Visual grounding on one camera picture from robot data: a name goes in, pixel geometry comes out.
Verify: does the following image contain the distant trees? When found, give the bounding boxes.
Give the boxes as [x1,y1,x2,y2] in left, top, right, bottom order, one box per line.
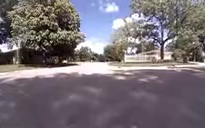
[74,46,108,63]

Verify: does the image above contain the yellow-green tree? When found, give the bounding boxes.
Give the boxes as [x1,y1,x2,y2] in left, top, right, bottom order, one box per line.
[103,23,148,63]

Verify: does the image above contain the grey asphalt road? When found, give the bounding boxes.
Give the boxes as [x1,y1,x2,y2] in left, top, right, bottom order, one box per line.
[0,62,205,128]

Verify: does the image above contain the grass verge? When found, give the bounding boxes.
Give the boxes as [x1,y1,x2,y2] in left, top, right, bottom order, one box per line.
[108,60,199,68]

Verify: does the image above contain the pale low building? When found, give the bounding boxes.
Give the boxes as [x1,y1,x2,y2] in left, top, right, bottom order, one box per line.
[123,49,174,64]

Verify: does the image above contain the tall dark-trunk tree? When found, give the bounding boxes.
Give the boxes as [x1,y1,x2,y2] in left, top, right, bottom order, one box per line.
[129,0,205,61]

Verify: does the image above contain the large broad green tree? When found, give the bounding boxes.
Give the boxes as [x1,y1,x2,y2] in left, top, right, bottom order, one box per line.
[6,0,86,65]

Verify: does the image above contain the grass strip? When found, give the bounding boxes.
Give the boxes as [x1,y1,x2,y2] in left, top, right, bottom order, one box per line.
[0,63,78,74]

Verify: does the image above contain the low dark building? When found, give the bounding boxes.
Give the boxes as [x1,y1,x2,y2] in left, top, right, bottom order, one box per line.
[0,48,71,66]

